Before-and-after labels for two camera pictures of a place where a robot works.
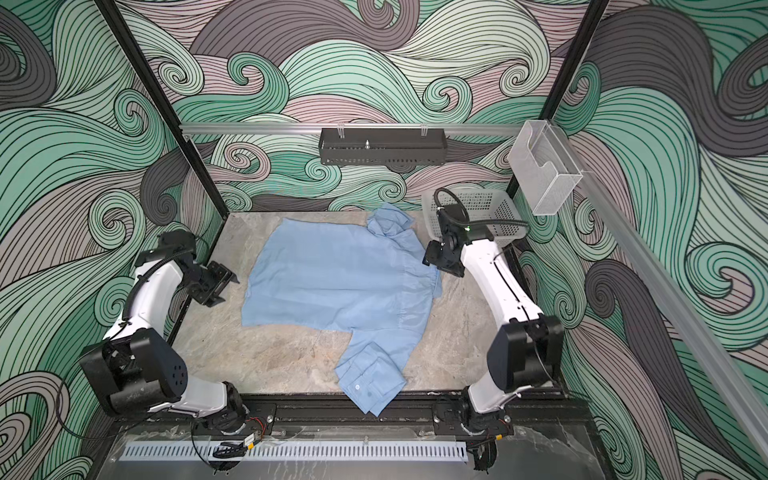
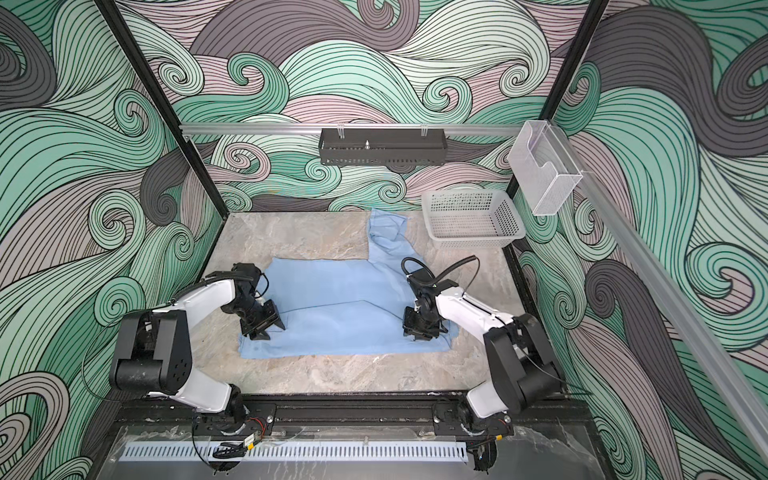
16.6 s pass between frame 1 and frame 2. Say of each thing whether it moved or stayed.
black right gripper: moved
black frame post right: stayed
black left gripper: moved
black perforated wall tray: stayed
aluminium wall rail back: stayed
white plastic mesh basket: stayed
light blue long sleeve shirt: moved
